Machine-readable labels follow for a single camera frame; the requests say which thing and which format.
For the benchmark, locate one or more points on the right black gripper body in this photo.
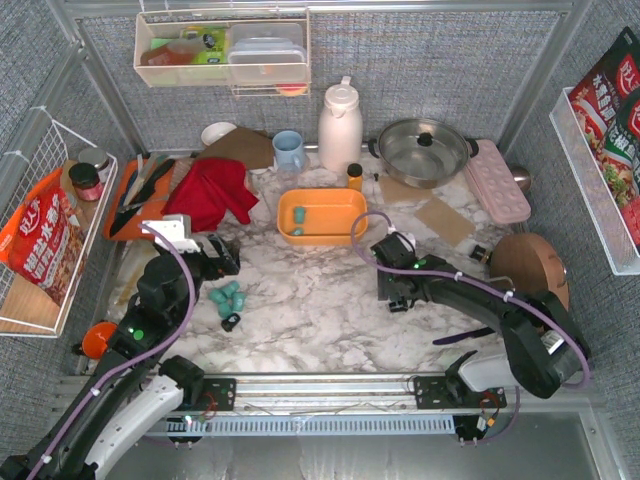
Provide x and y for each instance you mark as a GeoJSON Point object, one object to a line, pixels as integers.
{"type": "Point", "coordinates": [388, 282]}

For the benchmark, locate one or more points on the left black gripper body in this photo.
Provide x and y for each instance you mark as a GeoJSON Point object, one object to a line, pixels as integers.
{"type": "Point", "coordinates": [226, 255]}

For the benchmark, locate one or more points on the brown cardboard sheet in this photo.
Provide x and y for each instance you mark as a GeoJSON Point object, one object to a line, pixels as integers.
{"type": "Point", "coordinates": [446, 222]}

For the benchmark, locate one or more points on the red cloth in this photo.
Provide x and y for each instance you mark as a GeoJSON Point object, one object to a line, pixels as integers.
{"type": "Point", "coordinates": [211, 188]}

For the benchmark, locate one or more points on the orange plastic storage basket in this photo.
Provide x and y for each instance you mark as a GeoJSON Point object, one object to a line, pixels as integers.
{"type": "Point", "coordinates": [330, 215]}

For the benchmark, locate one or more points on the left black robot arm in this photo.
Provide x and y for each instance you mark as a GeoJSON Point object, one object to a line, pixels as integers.
{"type": "Point", "coordinates": [132, 386]}

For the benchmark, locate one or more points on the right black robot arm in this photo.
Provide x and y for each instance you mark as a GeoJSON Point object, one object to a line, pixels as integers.
{"type": "Point", "coordinates": [545, 348]}

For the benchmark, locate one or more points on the black coffee capsule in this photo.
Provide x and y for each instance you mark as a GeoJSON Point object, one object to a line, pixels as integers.
{"type": "Point", "coordinates": [229, 323]}

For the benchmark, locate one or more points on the small brown cardboard piece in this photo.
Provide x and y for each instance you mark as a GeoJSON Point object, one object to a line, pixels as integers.
{"type": "Point", "coordinates": [395, 192]}

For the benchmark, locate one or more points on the orange cutting board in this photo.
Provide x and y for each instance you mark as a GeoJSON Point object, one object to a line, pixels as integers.
{"type": "Point", "coordinates": [124, 226]}

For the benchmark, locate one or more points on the yellow spice bottle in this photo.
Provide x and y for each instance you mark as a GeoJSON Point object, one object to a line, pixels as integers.
{"type": "Point", "coordinates": [355, 176]}

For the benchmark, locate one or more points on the steel pot with glass lid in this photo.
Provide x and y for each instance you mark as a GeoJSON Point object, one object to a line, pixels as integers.
{"type": "Point", "coordinates": [422, 153]}

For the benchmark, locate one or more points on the brown folded cloth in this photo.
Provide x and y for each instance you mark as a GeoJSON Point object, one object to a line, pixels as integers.
{"type": "Point", "coordinates": [252, 148]}

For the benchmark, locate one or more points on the pink egg tray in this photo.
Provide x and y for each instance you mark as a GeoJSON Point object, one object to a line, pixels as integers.
{"type": "Point", "coordinates": [491, 181]}

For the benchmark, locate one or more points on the white small bowl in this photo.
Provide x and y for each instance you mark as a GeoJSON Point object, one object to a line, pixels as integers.
{"type": "Point", "coordinates": [216, 131]}

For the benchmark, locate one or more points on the light blue mug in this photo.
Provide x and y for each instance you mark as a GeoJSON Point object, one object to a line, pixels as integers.
{"type": "Point", "coordinates": [289, 153]}

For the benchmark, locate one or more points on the white thermos jug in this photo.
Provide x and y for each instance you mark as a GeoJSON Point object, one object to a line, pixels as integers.
{"type": "Point", "coordinates": [340, 128]}

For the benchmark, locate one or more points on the round wooden board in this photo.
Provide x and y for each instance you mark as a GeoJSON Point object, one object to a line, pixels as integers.
{"type": "Point", "coordinates": [531, 264]}

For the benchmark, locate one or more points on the orange round object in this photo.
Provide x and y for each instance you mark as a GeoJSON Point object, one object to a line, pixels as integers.
{"type": "Point", "coordinates": [95, 341]}

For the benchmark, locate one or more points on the red lid jar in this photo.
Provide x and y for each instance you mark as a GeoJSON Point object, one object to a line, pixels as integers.
{"type": "Point", "coordinates": [86, 182]}

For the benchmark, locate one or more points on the silver lid jar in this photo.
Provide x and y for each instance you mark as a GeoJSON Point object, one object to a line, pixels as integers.
{"type": "Point", "coordinates": [96, 157]}

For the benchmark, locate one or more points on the orange snack bag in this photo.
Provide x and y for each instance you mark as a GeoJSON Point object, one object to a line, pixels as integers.
{"type": "Point", "coordinates": [40, 243]}

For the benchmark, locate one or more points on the clear lidded food containers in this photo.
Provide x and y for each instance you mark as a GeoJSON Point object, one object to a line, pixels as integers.
{"type": "Point", "coordinates": [266, 53]}

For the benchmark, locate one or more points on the green seasoning packet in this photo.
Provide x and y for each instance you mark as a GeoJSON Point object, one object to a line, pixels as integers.
{"type": "Point", "coordinates": [618, 155]}

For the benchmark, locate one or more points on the red seasoning packet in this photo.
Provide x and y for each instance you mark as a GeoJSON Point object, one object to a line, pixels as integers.
{"type": "Point", "coordinates": [597, 98]}

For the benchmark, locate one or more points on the purple handled utensil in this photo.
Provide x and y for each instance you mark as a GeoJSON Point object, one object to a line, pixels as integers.
{"type": "Point", "coordinates": [452, 339]}

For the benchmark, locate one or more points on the black handled knife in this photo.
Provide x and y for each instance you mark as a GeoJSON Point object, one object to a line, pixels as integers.
{"type": "Point", "coordinates": [144, 185]}

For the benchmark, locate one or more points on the left white wire basket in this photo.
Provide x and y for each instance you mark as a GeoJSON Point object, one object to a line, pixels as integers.
{"type": "Point", "coordinates": [26, 310]}

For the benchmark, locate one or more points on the white wire basket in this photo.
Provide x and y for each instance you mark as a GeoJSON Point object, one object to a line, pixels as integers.
{"type": "Point", "coordinates": [615, 239]}
{"type": "Point", "coordinates": [26, 310]}

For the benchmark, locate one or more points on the right white wire basket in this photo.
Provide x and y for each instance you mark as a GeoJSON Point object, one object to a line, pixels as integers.
{"type": "Point", "coordinates": [615, 239]}

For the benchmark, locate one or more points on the white wall storage basket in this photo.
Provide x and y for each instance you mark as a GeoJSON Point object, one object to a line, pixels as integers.
{"type": "Point", "coordinates": [188, 48]}

